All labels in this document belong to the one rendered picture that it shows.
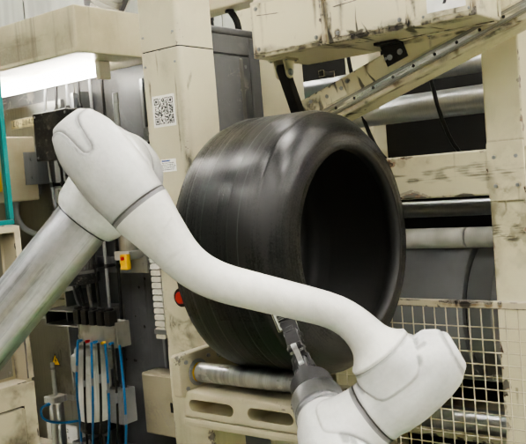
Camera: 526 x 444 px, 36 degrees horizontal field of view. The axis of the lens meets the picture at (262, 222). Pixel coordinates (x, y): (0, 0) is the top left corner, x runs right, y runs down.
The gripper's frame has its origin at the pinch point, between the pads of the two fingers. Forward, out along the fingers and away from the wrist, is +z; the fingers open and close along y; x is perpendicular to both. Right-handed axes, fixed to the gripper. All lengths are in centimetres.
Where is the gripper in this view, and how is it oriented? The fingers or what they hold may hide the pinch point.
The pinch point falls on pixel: (292, 332)
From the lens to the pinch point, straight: 153.9
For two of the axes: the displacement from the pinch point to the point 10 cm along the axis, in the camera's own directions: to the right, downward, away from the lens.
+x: 9.1, -4.1, -0.2
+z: -1.7, -4.1, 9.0
